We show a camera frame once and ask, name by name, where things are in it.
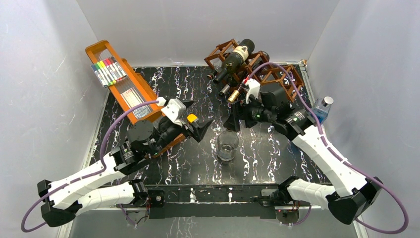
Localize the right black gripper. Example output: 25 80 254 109
223 93 275 132

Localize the clear glass bottle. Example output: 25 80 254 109
216 129 239 162

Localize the dark green wine bottle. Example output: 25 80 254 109
213 39 255 84

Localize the blue square glass bottle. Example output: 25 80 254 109
312 96 334 124

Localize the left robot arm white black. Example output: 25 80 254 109
37 97 212 227

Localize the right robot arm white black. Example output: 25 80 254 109
224 79 381 225

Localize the orange wooden rack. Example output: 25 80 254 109
85 40 186 157

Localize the brown wooden wine rack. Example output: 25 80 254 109
204 39 304 102

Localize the gold capped wine bottle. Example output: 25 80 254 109
227 51 270 103

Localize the yellow grey small block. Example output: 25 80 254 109
187 114 199 124

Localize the clear packet with red label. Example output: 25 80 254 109
120 88 153 119

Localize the pack of coloured markers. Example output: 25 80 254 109
91 57 128 87

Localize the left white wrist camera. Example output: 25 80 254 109
161 99 187 126

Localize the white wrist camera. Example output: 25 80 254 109
161 99 187 126
245 78 261 104

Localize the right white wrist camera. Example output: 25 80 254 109
245 78 261 104

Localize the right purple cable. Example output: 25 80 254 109
243 61 410 235

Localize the purple cable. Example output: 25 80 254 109
20 97 166 233
243 61 410 235

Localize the black metal base frame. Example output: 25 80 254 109
116 183 301 227

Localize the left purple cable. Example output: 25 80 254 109
20 97 166 233

